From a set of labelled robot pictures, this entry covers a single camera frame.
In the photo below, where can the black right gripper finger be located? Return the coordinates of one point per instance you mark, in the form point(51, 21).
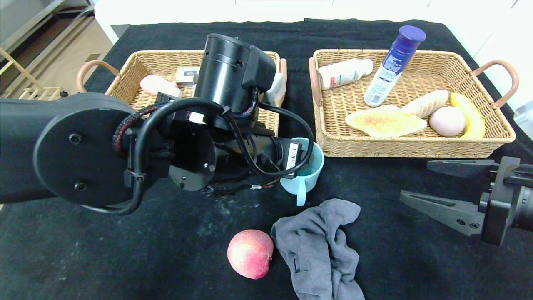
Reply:
point(462, 167)
point(449, 211)

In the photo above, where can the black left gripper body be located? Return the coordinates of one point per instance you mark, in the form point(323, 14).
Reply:
point(293, 155)

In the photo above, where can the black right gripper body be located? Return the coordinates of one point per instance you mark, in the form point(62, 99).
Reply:
point(496, 200)

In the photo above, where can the light blue plastic mug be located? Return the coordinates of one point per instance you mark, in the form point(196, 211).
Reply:
point(314, 173)

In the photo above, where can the golden striped croissant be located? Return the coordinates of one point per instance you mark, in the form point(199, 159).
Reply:
point(424, 104)

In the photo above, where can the grey cloth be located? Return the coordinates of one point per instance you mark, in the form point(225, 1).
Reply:
point(316, 250)

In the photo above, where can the red apple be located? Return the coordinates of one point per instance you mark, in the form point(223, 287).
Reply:
point(250, 254)

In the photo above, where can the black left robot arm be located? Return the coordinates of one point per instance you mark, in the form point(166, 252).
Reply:
point(75, 146)

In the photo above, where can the pale pink round fruit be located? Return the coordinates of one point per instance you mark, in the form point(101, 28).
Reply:
point(446, 121)

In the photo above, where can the yellow banana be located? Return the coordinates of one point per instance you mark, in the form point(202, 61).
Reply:
point(470, 114)

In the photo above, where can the flat toasted bread slice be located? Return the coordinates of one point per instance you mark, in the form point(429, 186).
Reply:
point(385, 121)

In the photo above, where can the white plastic bottle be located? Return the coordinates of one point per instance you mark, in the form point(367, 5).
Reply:
point(343, 74)

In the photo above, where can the spray can with blue cap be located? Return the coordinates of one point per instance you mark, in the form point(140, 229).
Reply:
point(391, 66)

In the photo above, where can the small gold box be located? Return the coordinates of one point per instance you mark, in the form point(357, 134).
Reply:
point(186, 75)

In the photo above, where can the pink and white small bottle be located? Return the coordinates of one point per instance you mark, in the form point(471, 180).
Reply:
point(156, 85)

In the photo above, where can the light wooden wheeled rack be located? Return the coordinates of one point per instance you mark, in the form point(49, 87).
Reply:
point(25, 89)

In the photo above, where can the wooden shelf unit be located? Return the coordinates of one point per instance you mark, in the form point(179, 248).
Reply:
point(29, 25)

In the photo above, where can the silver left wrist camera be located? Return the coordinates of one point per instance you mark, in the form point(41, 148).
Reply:
point(275, 89)

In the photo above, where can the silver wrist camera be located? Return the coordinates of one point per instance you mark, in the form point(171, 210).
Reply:
point(275, 89)
point(525, 118)

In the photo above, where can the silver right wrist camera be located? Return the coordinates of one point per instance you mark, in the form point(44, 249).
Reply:
point(525, 118)

